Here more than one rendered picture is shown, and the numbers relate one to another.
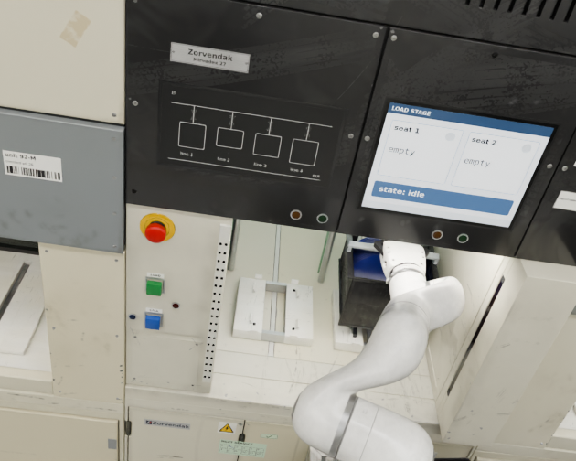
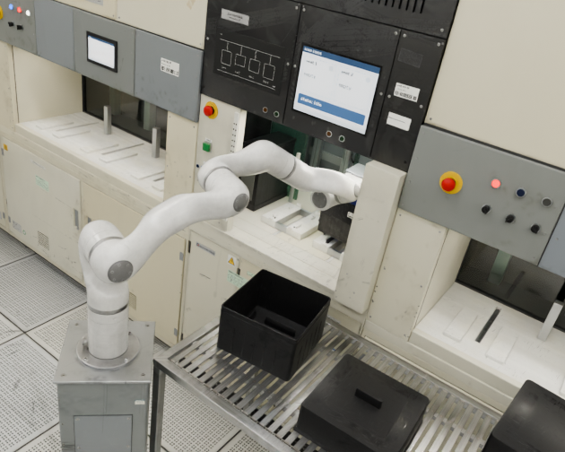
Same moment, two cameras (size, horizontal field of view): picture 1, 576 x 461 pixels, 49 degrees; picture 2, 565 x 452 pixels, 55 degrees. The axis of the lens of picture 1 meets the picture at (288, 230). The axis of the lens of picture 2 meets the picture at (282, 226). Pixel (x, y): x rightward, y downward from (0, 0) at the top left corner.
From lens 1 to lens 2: 1.32 m
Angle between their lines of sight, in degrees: 32
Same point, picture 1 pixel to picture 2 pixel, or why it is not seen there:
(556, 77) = (378, 36)
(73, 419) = not seen: hidden behind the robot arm
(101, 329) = (185, 170)
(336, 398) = (216, 162)
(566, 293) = (388, 181)
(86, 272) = (182, 132)
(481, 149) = (346, 78)
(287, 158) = (262, 74)
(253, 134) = (248, 59)
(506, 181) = (360, 101)
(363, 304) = (330, 215)
